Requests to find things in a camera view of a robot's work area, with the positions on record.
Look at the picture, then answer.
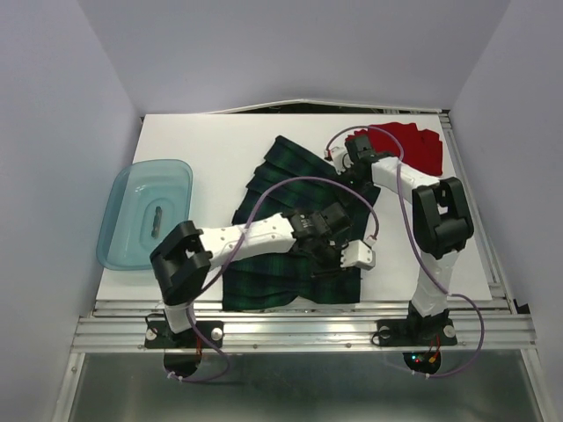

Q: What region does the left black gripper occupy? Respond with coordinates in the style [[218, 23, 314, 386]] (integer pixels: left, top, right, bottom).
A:
[[307, 234, 352, 283]]

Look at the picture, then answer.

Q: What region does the green plaid skirt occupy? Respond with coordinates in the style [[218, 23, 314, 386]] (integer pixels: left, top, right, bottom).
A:
[[223, 135, 369, 310]]

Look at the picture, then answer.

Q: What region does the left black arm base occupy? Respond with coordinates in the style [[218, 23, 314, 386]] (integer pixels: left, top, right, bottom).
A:
[[143, 313, 230, 383]]

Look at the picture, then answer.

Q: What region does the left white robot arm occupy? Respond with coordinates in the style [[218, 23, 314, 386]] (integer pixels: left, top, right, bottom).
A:
[[150, 203, 352, 346]]

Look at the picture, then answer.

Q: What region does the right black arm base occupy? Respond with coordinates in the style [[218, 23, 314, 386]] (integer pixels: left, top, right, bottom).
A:
[[373, 301, 458, 377]]

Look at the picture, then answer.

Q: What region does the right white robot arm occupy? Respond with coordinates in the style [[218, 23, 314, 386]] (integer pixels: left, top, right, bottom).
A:
[[326, 135, 474, 346]]

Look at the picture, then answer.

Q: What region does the folded red skirt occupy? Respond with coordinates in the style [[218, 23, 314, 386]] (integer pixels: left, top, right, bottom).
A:
[[345, 122, 443, 177]]

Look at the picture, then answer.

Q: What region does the small dark object in bin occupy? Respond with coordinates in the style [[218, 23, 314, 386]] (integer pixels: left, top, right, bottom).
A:
[[150, 206, 163, 239]]

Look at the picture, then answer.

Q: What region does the blue transparent plastic bin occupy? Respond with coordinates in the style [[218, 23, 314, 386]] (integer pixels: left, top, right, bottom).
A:
[[96, 159, 193, 271]]

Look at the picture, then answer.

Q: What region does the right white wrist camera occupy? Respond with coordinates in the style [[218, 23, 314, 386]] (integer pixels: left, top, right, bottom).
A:
[[325, 147, 352, 174]]

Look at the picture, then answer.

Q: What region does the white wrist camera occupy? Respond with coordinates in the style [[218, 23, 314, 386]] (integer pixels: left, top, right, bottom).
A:
[[325, 147, 352, 174], [340, 236, 376, 271]]

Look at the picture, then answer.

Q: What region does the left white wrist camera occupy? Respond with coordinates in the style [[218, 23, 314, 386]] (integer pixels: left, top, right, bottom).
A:
[[340, 236, 376, 271]]

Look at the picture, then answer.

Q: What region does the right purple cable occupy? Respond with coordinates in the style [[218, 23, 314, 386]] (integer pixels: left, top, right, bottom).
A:
[[325, 125, 487, 379]]

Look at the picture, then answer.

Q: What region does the purple cable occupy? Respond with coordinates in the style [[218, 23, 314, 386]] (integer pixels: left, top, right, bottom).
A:
[[325, 125, 487, 379], [165, 175, 382, 383]]

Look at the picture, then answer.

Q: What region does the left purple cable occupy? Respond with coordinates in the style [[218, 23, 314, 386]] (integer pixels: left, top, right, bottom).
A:
[[165, 175, 382, 383]]

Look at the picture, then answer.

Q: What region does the aluminium mounting rail frame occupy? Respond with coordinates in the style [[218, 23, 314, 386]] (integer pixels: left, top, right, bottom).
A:
[[52, 107, 546, 422]]

